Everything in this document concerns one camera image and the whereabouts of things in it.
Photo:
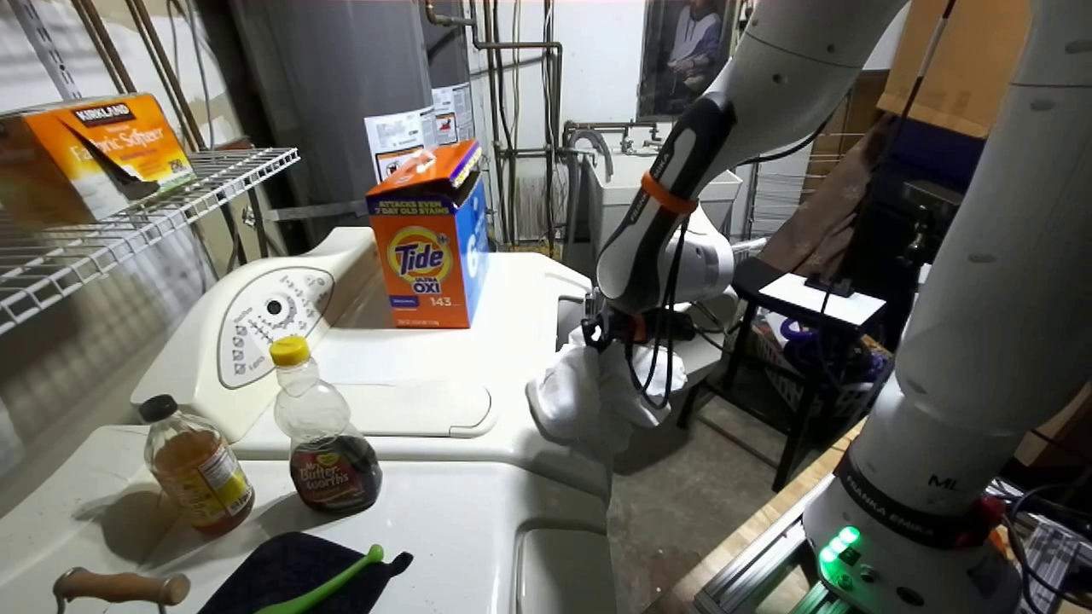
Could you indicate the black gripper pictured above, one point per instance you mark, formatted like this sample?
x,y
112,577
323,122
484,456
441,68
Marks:
x,y
611,325

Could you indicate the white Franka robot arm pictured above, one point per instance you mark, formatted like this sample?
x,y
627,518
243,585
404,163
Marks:
x,y
992,310

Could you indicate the green robot base light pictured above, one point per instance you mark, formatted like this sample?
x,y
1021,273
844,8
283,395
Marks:
x,y
840,562

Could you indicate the white washing machine door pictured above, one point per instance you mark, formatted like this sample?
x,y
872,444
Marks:
x,y
711,343

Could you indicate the white washing machine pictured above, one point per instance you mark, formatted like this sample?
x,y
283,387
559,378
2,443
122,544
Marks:
x,y
455,343

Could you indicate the black stand white top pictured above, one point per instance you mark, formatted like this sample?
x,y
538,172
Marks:
x,y
819,298

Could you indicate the white utility sink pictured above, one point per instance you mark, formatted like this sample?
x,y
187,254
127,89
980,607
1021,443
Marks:
x,y
608,192

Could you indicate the grey metal pipe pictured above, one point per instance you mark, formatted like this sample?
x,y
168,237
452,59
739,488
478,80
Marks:
x,y
553,139

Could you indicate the orange blue Tide detergent box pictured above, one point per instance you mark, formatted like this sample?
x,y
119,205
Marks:
x,y
428,256

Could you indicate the white dryer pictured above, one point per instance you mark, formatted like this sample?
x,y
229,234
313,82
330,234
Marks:
x,y
455,535

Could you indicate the small open cardboard box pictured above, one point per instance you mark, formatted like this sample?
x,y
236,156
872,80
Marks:
x,y
856,124

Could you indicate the yellow cap syrup bottle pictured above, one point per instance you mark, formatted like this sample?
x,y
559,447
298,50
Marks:
x,y
330,473

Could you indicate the green brush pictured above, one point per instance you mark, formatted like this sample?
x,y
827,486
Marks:
x,y
343,577

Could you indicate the black cap vinegar bottle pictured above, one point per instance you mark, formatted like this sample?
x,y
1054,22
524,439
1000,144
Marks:
x,y
200,473

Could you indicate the large cardboard box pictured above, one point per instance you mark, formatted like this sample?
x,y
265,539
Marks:
x,y
979,80

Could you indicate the orange fabric softener box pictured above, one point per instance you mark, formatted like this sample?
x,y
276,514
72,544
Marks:
x,y
114,141

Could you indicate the aluminium frame rail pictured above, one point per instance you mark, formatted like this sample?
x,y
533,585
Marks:
x,y
752,567

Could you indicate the dark wall poster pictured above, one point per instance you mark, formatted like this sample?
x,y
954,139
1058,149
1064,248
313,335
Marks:
x,y
685,53

